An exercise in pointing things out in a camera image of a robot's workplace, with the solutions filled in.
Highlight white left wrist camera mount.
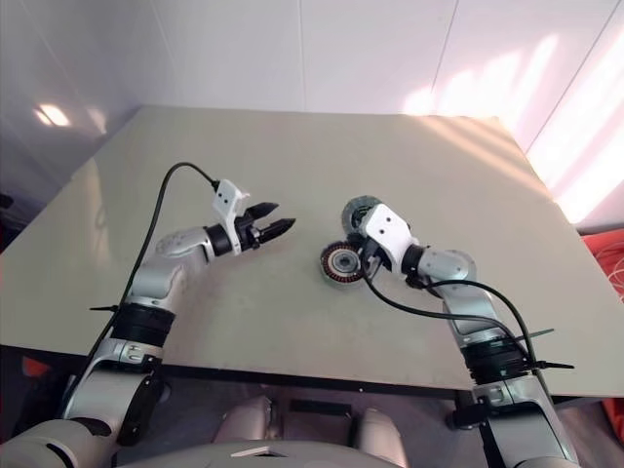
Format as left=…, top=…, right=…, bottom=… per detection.
left=212, top=178, right=253, bottom=257

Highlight beige rounded robot leg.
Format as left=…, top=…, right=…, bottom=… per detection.
left=350, top=407, right=409, bottom=468
left=216, top=394, right=284, bottom=445

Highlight silver motor cover circuit board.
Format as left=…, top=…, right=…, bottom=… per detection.
left=340, top=195, right=386, bottom=241

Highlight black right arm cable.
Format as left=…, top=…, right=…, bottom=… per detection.
left=361, top=272, right=545, bottom=391

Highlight large red fabric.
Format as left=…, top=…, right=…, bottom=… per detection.
left=579, top=228, right=624, bottom=303

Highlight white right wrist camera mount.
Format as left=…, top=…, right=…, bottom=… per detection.
left=364, top=203, right=411, bottom=275

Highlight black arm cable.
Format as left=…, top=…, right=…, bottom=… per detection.
left=80, top=162, right=219, bottom=371
left=361, top=272, right=545, bottom=391

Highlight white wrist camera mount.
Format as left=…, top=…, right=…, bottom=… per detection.
left=364, top=203, right=411, bottom=275
left=212, top=178, right=253, bottom=257

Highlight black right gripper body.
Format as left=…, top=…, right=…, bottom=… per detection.
left=359, top=233, right=391, bottom=282

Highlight silver motor housing copper coils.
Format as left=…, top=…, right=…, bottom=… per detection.
left=319, top=239, right=366, bottom=290

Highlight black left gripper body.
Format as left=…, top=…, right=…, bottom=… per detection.
left=237, top=214, right=268, bottom=251

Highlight white cord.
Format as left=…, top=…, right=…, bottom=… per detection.
left=606, top=243, right=624, bottom=293

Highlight black rectangular block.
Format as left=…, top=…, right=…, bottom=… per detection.
left=290, top=399, right=350, bottom=415

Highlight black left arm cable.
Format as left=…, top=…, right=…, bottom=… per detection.
left=80, top=162, right=219, bottom=371

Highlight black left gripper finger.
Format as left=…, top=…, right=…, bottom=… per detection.
left=259, top=216, right=297, bottom=244
left=245, top=200, right=281, bottom=221

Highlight grey robot torso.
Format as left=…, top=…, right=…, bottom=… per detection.
left=184, top=436, right=415, bottom=468

